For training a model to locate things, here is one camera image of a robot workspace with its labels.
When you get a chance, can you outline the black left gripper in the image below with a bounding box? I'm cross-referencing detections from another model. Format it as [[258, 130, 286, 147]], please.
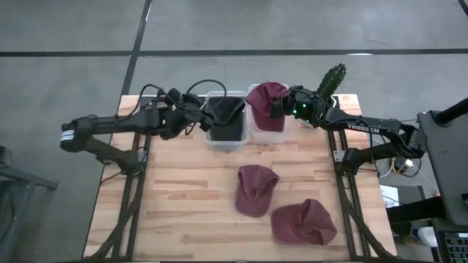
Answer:
[[160, 88, 212, 142]]

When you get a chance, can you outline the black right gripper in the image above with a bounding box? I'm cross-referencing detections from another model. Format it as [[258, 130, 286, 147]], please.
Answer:
[[271, 85, 327, 127]]

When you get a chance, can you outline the maroon baseball cap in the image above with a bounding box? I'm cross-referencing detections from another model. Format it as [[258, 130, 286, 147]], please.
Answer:
[[235, 164, 282, 218], [270, 198, 338, 246], [246, 81, 290, 133]]

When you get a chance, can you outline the clear plastic bin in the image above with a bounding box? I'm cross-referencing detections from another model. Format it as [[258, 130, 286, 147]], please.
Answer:
[[203, 90, 250, 153], [247, 83, 290, 145]]

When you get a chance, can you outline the green cactus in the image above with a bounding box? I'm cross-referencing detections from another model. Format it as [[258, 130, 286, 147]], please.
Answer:
[[316, 62, 347, 99]]

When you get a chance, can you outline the white paper sheet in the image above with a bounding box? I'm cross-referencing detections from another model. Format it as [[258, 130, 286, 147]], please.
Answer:
[[379, 184, 400, 209]]

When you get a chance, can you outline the black cart pole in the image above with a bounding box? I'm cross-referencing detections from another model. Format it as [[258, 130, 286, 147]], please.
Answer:
[[433, 96, 468, 126]]

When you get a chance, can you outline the grey cart top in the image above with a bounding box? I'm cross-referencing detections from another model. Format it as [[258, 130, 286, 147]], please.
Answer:
[[416, 108, 468, 227]]

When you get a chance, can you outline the dark chair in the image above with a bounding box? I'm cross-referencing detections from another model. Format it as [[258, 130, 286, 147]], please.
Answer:
[[0, 145, 60, 263]]

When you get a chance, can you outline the white plastic bottle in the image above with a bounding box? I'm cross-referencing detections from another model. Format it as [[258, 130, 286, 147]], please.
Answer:
[[411, 226, 439, 248]]

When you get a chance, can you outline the black grille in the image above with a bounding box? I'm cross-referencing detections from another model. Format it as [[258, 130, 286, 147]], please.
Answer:
[[442, 233, 468, 263]]

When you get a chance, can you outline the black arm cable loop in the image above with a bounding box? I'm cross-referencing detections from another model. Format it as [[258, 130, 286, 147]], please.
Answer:
[[184, 78, 228, 110]]

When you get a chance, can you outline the black table frame rail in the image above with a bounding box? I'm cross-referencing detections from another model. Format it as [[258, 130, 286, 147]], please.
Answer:
[[84, 95, 154, 261], [326, 129, 398, 261]]

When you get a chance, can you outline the yellow cable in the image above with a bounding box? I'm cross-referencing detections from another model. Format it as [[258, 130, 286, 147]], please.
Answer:
[[390, 156, 407, 175]]

